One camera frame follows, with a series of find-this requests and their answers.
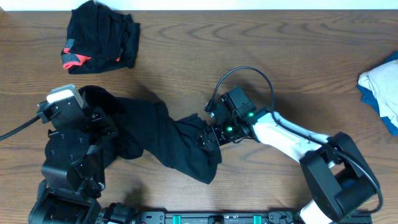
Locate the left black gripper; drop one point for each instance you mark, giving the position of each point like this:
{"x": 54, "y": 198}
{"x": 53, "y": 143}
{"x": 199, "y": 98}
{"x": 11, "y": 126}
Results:
{"x": 94, "y": 115}

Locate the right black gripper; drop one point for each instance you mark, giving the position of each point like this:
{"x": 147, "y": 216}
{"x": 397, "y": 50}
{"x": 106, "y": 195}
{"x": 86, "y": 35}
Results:
{"x": 216, "y": 137}

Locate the black shirt with white logo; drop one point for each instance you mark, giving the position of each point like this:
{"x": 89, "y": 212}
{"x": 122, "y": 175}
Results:
{"x": 147, "y": 126}

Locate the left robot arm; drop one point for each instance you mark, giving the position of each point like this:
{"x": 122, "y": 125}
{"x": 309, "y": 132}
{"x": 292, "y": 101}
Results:
{"x": 74, "y": 167}

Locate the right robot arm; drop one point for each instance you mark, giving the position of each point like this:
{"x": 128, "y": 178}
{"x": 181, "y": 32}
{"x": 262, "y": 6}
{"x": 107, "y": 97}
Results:
{"x": 339, "y": 178}

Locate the folded black garment orange trim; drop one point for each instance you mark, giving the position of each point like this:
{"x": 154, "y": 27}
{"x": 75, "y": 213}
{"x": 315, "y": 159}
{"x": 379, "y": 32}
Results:
{"x": 99, "y": 40}

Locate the blue shirt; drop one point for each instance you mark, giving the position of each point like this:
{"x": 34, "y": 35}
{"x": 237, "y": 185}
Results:
{"x": 369, "y": 99}

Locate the black base rail green clamps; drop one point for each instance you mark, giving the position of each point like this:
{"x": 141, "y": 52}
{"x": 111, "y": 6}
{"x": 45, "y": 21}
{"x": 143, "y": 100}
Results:
{"x": 273, "y": 217}

